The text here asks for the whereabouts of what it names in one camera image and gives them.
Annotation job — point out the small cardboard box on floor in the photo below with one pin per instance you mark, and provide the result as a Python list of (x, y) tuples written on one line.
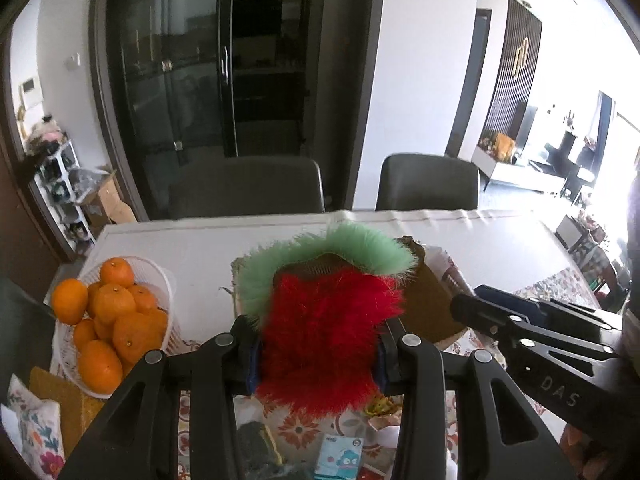
[(103, 206)]

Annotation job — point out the orange top left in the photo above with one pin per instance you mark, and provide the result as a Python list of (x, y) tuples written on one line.
[(69, 301)]

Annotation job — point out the right dark dining chair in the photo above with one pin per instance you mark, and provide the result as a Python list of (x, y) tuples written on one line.
[(419, 181)]

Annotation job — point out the floral cushion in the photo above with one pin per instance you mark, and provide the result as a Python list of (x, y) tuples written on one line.
[(34, 429)]

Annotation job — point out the brown woven pouch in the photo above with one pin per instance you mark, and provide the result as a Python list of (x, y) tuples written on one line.
[(426, 306)]

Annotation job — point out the woven straw mat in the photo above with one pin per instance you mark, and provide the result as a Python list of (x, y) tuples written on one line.
[(77, 409)]

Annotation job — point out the white tv console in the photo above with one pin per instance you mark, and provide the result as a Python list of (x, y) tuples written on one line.
[(524, 177)]

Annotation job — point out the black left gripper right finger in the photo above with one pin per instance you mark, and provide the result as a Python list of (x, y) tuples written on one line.
[(500, 435)]

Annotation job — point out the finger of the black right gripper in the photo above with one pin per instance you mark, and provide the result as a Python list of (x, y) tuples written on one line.
[(552, 314), (508, 327)]

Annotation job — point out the white shoe rack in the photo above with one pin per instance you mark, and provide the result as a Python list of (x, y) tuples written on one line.
[(59, 192)]

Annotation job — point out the dark dining chair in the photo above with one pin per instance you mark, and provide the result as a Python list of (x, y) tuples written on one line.
[(419, 181), (247, 186)]

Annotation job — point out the left dark dining chair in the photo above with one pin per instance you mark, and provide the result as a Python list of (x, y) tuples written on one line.
[(247, 186)]

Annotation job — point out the orange centre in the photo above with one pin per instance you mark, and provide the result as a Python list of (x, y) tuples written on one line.
[(112, 301)]

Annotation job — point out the red green fluffy plush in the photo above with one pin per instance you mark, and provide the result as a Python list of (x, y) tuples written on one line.
[(317, 302)]

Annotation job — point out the light blue small box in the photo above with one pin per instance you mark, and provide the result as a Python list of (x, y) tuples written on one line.
[(339, 458)]

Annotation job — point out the dark glass cabinet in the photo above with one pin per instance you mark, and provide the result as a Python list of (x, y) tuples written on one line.
[(182, 83)]

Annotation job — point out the orange front bottom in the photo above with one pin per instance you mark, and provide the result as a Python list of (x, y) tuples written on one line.
[(99, 367)]

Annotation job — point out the orange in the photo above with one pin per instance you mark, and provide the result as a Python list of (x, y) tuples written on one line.
[(99, 367), (69, 301), (112, 301)]

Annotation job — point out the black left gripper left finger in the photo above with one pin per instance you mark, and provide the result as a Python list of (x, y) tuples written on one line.
[(135, 435)]

